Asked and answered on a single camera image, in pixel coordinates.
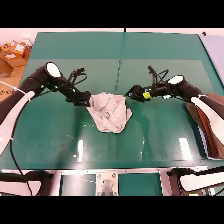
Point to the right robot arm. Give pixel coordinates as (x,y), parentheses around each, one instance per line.
(186,88)

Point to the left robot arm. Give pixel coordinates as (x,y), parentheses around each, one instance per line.
(39,77)

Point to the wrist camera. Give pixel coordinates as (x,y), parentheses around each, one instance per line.
(154,74)
(77,72)

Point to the silver frame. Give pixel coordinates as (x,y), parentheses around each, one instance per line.
(107,187)

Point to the grey T-shirt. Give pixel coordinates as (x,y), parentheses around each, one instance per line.
(109,113)

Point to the brown cardboard box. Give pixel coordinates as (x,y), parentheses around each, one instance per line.
(14,55)

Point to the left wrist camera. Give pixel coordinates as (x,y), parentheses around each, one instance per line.
(77,72)

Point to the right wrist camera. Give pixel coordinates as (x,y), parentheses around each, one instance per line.
(154,74)

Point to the brown garment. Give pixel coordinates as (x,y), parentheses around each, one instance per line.
(199,123)

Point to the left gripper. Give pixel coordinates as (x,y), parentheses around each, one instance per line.
(79,97)

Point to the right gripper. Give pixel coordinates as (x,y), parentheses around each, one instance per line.
(137,93)

